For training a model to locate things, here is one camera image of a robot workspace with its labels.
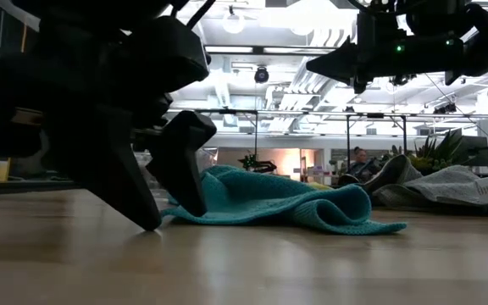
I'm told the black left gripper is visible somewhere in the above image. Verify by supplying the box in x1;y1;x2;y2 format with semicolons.
0;16;219;233

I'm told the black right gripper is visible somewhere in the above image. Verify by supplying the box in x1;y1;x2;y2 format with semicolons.
305;9;466;95

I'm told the teal microfiber towel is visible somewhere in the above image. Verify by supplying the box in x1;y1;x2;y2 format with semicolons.
160;164;408;236

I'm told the grey microfiber towel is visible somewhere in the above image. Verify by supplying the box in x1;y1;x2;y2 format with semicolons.
338;153;488;209

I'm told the person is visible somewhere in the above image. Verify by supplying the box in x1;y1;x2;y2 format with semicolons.
347;146;381;184

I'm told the round ceiling lamp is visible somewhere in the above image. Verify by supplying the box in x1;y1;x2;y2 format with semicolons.
221;9;247;36

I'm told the small black background robot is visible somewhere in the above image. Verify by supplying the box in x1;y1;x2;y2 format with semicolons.
238;152;279;175

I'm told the potted succulent plant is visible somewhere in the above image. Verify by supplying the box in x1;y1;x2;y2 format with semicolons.
390;130;468;175

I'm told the yellow container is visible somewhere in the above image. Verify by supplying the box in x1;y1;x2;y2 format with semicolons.
0;159;12;184

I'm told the black computer monitor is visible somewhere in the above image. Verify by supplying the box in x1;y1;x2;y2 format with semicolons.
459;135;488;168

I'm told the black ceiling camera rig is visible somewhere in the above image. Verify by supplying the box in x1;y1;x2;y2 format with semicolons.
390;74;418;87

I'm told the black background workstation frame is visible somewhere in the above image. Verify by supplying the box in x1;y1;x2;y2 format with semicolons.
194;107;411;171

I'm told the black ceiling dome camera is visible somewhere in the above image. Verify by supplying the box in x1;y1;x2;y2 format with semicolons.
253;66;271;85

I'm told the black aluminium table frame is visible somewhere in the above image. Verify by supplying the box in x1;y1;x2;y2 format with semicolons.
0;179;85;194

